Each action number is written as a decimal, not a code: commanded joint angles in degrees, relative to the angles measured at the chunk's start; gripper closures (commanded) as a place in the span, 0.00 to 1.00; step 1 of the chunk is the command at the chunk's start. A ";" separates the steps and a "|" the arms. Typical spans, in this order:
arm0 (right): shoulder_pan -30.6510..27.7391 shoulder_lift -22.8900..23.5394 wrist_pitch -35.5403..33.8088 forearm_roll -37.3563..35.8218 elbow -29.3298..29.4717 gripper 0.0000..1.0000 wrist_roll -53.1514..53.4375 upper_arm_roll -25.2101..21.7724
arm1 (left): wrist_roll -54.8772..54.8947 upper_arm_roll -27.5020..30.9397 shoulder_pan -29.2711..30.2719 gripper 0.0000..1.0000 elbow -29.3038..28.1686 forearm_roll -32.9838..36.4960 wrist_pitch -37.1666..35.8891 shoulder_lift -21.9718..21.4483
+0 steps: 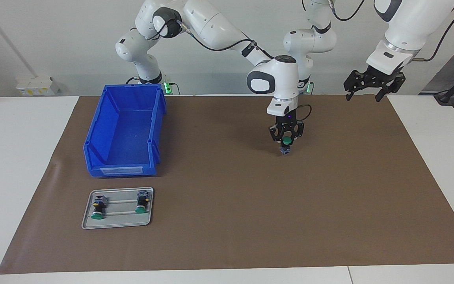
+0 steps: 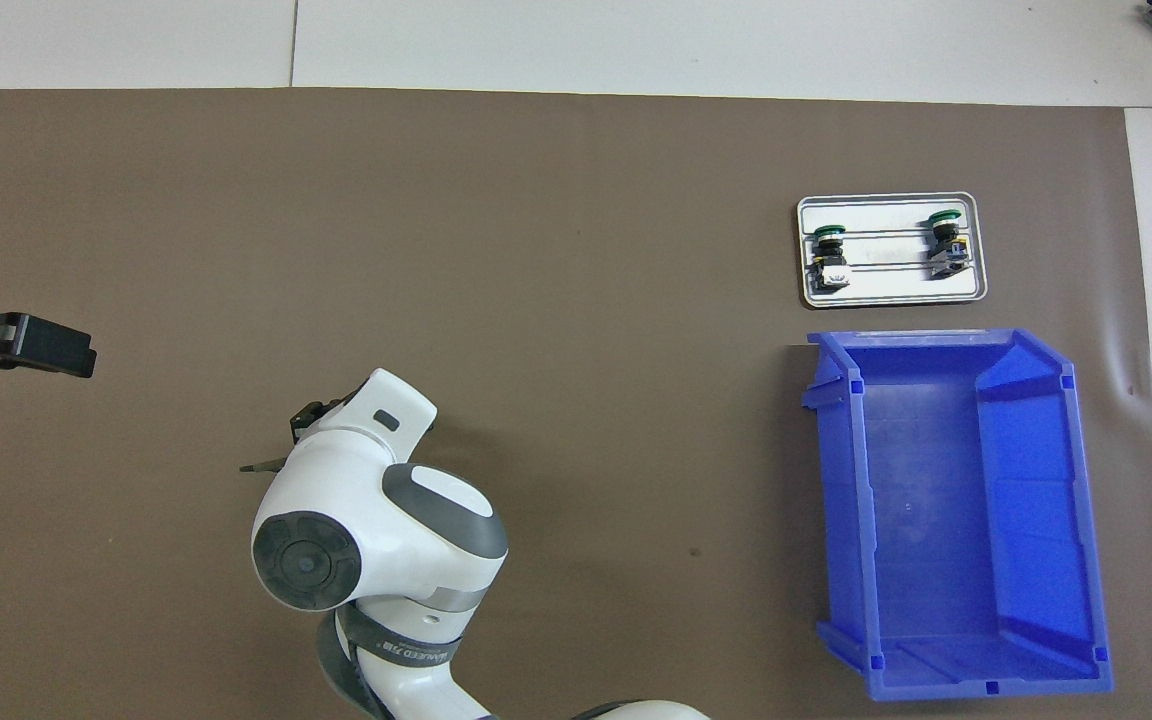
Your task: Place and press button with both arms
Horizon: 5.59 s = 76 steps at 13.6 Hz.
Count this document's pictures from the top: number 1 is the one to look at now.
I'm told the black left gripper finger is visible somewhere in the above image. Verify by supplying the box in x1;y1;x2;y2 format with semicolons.
376;73;406;102
344;70;368;101

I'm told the green push button switch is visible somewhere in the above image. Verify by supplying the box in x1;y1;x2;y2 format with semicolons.
135;191;151;214
280;135;293;155
91;195;107;220

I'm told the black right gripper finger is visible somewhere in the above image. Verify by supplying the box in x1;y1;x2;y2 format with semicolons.
270;124;285;143
291;122;305;142

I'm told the blue plastic storage bin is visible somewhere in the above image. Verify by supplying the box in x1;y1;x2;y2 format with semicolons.
83;84;167;177

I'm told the silver metal tray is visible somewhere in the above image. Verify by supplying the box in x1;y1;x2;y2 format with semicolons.
81;187;154;230

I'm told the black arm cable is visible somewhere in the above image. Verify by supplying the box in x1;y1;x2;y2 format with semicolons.
148;16;312;121
329;0;454;63

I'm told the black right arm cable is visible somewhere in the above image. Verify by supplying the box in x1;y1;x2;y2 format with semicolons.
148;16;312;121

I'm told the white wall socket box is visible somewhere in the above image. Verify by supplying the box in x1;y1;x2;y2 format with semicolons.
16;76;60;96

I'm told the brown table mat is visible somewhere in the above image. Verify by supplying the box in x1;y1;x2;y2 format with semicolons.
0;94;454;275

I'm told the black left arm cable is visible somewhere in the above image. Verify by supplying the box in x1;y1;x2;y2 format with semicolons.
329;0;454;63

